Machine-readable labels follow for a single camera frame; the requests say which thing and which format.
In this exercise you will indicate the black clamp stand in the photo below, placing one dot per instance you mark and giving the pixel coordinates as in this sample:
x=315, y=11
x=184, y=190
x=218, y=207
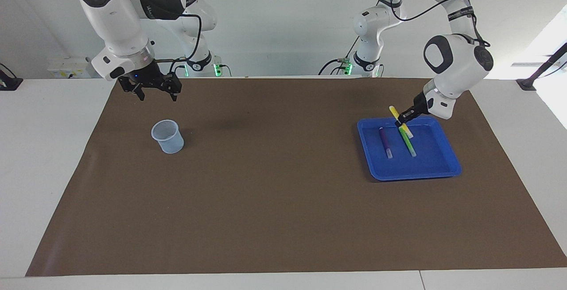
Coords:
x=527, y=84

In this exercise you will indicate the black table clamp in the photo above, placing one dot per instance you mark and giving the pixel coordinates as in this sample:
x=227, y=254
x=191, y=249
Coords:
x=11, y=84

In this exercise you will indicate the blue plastic tray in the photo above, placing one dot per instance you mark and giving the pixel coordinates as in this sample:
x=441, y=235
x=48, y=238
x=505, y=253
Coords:
x=434, y=166

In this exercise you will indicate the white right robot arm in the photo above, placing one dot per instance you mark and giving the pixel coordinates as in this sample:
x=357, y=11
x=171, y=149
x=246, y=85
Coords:
x=115, y=20

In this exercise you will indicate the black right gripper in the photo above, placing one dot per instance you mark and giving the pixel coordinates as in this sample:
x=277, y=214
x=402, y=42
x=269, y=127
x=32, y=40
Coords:
x=148, y=77

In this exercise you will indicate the yellow marker pen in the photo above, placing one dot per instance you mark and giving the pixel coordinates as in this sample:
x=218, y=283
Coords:
x=393, y=110

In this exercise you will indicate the white power socket box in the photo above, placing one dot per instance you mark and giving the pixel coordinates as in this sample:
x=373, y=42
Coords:
x=71, y=68

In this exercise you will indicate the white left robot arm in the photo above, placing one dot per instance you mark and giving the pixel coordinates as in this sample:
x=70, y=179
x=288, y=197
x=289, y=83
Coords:
x=456, y=68

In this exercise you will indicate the purple marker pen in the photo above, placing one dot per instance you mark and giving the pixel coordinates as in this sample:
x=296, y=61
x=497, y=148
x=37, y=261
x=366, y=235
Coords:
x=385, y=141

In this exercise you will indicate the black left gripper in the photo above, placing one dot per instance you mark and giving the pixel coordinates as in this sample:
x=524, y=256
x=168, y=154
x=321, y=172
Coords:
x=420, y=106

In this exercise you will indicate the brown table mat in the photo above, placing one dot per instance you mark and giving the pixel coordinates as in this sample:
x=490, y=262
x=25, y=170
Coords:
x=274, y=201

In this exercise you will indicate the green marker pen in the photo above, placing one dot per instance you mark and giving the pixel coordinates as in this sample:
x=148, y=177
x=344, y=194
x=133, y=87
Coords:
x=411, y=148

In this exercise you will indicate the translucent plastic cup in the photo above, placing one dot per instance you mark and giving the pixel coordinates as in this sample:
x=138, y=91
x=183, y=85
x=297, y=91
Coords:
x=170, y=146

